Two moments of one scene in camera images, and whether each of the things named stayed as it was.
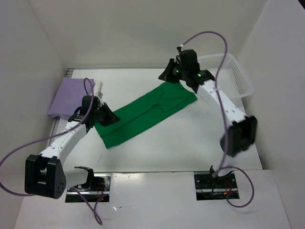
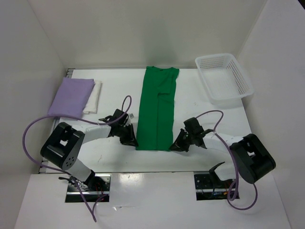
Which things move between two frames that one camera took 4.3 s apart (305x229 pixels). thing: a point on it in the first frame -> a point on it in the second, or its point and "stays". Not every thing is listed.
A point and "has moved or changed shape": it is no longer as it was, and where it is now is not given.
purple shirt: (68, 97) stays
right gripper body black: (183, 73) -> (184, 140)
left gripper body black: (103, 116) -> (125, 134)
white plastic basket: (231, 78) stays
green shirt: (152, 106) has moved or changed shape
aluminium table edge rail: (59, 122) stays
